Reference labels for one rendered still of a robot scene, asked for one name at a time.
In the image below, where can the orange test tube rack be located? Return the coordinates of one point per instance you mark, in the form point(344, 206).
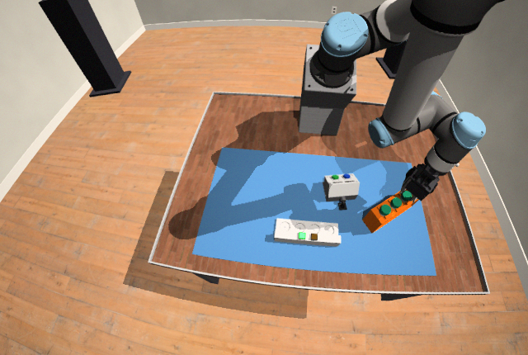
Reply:
point(373, 220)

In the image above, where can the green round cap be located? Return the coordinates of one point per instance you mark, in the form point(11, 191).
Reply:
point(406, 196)
point(396, 202)
point(385, 209)

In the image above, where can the blue flat mat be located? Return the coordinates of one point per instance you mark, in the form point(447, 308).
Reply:
point(252, 188)

